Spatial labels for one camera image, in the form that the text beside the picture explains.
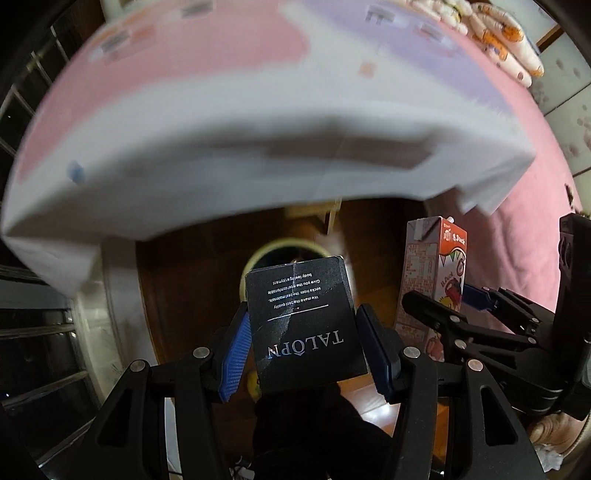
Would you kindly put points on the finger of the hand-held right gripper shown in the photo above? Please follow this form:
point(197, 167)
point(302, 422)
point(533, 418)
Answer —
point(443, 318)
point(475, 295)

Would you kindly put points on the dark blue round trash bin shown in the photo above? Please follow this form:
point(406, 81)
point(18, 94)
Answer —
point(277, 256)

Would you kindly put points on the pink drink carton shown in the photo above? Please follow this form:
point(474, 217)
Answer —
point(422, 267)

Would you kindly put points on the metal window grille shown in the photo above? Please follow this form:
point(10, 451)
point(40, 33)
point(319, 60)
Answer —
point(37, 332)

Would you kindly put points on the wooden table legs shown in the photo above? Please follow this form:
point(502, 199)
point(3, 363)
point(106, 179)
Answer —
point(318, 214)

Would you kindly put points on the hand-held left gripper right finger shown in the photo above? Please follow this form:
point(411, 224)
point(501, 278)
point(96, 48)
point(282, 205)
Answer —
point(376, 355)

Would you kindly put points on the printed cartoon tablecloth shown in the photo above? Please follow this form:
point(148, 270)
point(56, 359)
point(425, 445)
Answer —
point(231, 138)

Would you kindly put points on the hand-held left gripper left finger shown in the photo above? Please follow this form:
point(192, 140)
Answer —
point(235, 360)

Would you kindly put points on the person's right hand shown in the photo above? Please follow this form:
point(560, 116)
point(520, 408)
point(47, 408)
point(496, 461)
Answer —
point(558, 431)

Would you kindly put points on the rolled bear print quilt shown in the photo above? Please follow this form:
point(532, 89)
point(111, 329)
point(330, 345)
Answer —
point(508, 37)

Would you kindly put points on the black card sleeve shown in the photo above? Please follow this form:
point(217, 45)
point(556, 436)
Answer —
point(304, 332)

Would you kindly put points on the pale wardrobe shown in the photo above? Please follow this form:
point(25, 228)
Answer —
point(568, 101)

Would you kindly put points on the yellow slipper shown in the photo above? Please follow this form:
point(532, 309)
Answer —
point(254, 385)

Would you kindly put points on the pink bed blanket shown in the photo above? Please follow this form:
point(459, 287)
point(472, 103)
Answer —
point(531, 207)

